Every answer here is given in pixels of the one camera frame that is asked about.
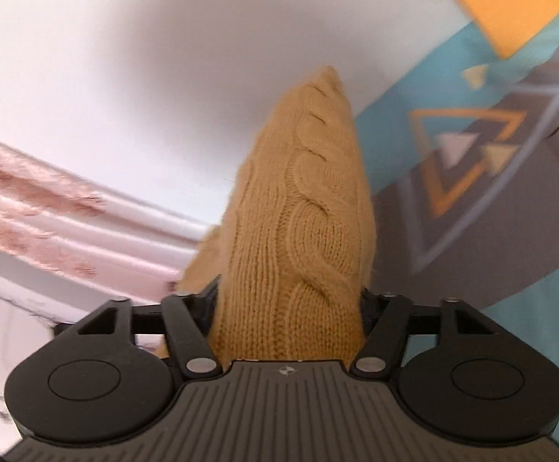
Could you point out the pink curtain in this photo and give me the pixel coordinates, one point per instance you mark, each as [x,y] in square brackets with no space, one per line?
[55,222]

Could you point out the mustard cable-knit sweater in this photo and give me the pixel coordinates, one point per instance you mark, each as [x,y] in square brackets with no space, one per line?
[296,243]

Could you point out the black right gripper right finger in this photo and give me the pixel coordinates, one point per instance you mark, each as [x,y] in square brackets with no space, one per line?
[389,320]

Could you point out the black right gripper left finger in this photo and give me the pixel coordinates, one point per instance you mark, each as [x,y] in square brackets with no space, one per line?
[185,322]

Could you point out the blue grey patterned bedsheet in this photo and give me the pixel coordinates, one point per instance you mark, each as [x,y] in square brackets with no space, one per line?
[463,158]

